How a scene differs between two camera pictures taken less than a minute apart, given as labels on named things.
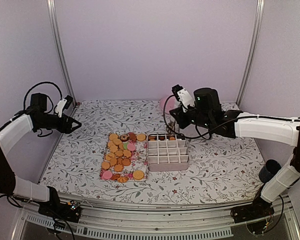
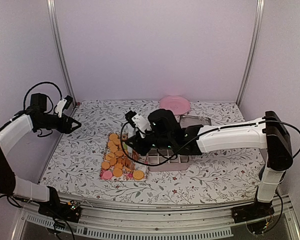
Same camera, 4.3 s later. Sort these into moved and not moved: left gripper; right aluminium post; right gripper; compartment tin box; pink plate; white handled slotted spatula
Moved: white handled slotted spatula; right gripper
Not moved: right aluminium post; compartment tin box; left gripper; pink plate
